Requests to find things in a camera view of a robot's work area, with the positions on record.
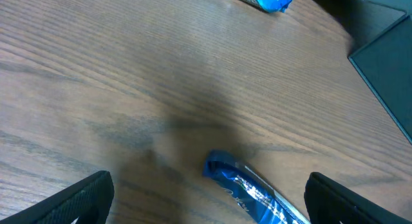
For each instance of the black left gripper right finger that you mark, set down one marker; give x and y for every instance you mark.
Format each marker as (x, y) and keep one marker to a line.
(328, 202)

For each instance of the dark green open gift box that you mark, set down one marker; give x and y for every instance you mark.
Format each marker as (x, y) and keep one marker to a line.
(380, 50)

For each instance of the dark blue chocolate bar wrapper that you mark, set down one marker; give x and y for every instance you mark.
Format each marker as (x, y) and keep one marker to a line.
(252, 193)

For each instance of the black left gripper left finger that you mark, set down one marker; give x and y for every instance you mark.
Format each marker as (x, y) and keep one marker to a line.
(87, 201)

